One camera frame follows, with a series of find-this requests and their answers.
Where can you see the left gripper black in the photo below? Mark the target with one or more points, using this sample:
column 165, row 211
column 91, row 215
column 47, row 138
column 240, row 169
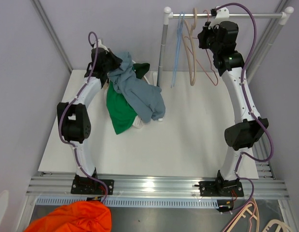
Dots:
column 117, row 61

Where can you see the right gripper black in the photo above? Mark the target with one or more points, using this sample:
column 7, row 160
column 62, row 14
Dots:
column 205, row 32

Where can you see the beige wooden hanger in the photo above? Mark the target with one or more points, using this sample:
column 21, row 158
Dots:
column 190, row 47

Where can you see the dark green white t shirt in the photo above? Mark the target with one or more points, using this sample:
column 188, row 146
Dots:
column 141, row 69

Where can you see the bright green t shirt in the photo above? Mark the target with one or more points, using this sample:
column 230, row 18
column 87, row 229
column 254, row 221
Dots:
column 122, row 115

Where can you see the blue grey t shirt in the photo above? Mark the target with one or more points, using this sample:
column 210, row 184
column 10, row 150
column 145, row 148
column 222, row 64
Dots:
column 145, row 99

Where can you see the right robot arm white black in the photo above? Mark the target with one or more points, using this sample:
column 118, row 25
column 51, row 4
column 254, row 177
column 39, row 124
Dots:
column 220, row 39

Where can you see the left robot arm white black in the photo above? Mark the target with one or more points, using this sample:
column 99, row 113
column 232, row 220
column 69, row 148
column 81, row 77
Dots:
column 74, row 124

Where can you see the white plastic basket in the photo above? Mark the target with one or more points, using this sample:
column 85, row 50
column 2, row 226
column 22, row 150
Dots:
column 144, row 78

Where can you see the orange cloth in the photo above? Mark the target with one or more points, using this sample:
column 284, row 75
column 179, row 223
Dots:
column 81, row 216

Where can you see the pile of spare hangers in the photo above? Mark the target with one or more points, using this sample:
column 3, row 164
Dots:
column 250, row 211

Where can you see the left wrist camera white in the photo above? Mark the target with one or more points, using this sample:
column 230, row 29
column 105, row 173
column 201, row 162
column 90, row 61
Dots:
column 99, row 44

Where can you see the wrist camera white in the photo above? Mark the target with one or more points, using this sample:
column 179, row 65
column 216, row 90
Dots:
column 221, row 15
column 99, row 44

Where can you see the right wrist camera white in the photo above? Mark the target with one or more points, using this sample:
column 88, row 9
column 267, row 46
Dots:
column 221, row 15

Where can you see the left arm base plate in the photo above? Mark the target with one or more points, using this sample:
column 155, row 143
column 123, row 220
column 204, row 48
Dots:
column 91, row 187

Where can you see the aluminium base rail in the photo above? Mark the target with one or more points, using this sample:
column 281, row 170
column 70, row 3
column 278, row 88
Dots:
column 146, row 191

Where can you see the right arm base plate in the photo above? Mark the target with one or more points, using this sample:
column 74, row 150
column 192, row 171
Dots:
column 220, row 189

